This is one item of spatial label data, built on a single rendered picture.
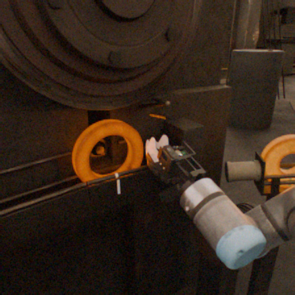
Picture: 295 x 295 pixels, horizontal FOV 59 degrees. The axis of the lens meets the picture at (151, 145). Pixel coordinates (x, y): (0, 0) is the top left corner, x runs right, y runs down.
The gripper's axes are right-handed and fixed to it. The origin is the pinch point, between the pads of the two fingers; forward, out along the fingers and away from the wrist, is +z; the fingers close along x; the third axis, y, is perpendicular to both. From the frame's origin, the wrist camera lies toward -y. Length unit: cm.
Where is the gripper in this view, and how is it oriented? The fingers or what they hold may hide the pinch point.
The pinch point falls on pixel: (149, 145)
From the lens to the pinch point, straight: 72.1
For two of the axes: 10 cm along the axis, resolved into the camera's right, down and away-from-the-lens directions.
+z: -4.9, -6.0, 6.3
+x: -8.6, 2.0, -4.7
